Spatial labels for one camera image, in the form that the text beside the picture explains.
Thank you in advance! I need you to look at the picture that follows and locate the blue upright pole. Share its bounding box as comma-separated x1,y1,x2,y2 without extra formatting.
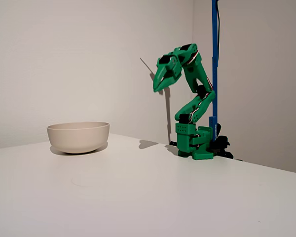
209,0,222,143

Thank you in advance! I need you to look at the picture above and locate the black table clamp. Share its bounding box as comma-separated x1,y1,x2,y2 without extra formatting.
209,122,234,159

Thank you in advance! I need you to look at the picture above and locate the beige round bowl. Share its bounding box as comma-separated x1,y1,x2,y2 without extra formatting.
46,121,111,155

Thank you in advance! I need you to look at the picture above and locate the red white servo wire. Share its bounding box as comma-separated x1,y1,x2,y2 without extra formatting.
186,50,214,124

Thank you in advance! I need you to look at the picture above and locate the black cable along pole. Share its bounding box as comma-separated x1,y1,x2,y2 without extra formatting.
216,0,222,62

